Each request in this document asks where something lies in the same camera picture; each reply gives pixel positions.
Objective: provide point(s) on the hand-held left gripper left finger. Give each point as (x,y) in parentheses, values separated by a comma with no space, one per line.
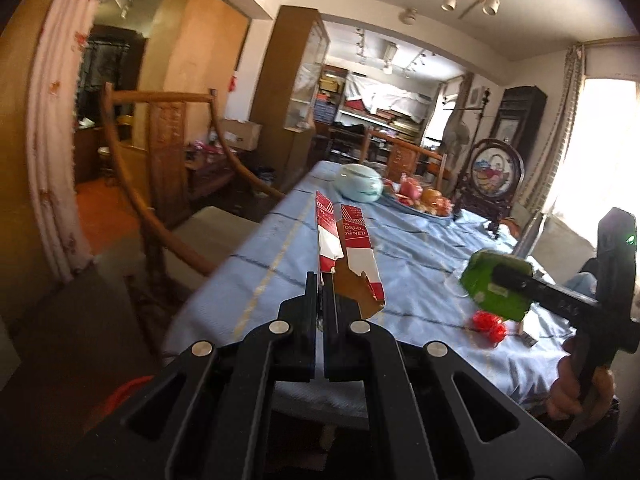
(305,340)

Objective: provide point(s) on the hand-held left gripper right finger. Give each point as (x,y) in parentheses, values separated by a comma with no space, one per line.
(340,345)

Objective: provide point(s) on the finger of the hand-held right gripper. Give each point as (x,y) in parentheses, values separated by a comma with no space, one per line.
(550,296)

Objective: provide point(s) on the green carton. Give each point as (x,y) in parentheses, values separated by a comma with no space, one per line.
(475,272)

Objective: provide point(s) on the red and white cardboard box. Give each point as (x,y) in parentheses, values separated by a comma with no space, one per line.
(357,250)

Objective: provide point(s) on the person's right hand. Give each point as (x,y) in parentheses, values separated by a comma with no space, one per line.
(562,390)

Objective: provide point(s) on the small grey wrapper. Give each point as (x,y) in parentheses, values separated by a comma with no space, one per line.
(528,340)

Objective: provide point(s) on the metal bottle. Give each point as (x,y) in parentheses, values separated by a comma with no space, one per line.
(527,235)

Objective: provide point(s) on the round embroidered screen on stand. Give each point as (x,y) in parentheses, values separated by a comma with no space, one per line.
(492,172)

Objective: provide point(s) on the bright window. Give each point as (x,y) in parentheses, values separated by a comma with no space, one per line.
(595,150)

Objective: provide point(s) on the grey chair seat pad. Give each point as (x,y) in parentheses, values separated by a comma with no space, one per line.
(215,232)

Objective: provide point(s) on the bagged oranges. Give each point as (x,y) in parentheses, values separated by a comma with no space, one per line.
(436,200)

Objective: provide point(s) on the blue fruit plate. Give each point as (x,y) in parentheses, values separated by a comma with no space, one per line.
(417,206)

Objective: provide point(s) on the pale green lidded ceramic jar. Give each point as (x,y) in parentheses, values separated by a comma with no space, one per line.
(359,184)

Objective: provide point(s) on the beige window curtain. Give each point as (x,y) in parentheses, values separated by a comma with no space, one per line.
(562,125)

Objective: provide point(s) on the red fruit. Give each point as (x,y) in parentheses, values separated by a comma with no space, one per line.
(407,186)

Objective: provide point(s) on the standing fan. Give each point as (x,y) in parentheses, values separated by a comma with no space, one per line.
(459,135)

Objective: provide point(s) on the carved wooden chair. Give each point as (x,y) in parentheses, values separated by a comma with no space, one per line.
(400,152)

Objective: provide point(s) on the cluttered storage shelves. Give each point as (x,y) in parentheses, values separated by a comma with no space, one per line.
(332,105)

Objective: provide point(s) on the tall glass-door cabinet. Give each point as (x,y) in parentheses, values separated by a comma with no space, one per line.
(285,90)

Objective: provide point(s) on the white cloth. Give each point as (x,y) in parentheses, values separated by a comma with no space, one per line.
(385,92)

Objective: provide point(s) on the curved wooden armchair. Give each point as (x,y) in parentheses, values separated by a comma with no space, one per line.
(165,125)

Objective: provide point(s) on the white red-patterned curtain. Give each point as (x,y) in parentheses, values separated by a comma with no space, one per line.
(57,110)

